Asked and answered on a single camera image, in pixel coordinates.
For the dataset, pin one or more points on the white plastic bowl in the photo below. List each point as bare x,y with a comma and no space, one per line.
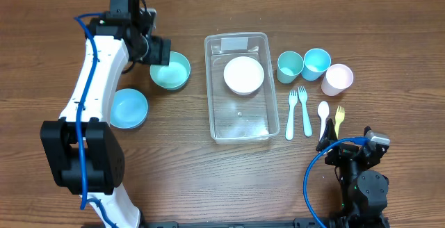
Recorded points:
243,75

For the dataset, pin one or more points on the blue plastic cup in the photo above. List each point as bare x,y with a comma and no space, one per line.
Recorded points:
316,62

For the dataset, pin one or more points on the clear plastic container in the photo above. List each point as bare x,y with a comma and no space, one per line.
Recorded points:
237,118

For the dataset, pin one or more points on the green plastic bowl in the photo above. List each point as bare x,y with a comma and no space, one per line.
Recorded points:
173,76

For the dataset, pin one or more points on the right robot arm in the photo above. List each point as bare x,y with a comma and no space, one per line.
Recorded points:
363,190

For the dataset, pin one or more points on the white label sticker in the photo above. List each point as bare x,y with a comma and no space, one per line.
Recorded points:
233,44

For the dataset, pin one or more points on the teal plastic fork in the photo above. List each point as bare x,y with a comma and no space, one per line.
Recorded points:
303,97

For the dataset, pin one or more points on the pink plastic cup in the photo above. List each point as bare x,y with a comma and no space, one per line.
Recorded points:
338,78

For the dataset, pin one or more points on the yellow plastic fork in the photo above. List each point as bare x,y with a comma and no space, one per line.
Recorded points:
339,118

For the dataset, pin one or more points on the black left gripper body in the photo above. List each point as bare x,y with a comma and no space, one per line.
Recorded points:
152,50

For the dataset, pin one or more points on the white plastic spoon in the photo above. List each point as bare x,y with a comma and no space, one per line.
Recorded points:
323,112

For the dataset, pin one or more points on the blue plastic bowl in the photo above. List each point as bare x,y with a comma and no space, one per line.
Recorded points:
129,110

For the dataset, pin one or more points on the light blue plastic fork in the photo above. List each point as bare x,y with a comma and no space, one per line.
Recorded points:
293,100

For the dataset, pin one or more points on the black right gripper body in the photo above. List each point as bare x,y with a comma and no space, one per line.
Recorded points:
338,156

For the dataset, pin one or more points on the black aluminium frame rail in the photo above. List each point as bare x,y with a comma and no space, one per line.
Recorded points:
296,223

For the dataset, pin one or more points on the green plastic cup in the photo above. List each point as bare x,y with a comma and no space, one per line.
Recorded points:
289,65

